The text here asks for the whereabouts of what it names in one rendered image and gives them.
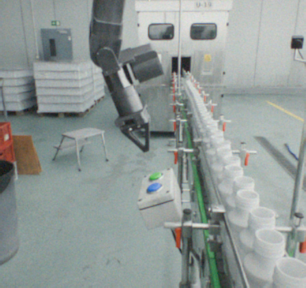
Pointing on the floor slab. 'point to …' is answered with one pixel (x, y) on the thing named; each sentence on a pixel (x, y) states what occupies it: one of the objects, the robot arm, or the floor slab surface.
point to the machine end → (188, 49)
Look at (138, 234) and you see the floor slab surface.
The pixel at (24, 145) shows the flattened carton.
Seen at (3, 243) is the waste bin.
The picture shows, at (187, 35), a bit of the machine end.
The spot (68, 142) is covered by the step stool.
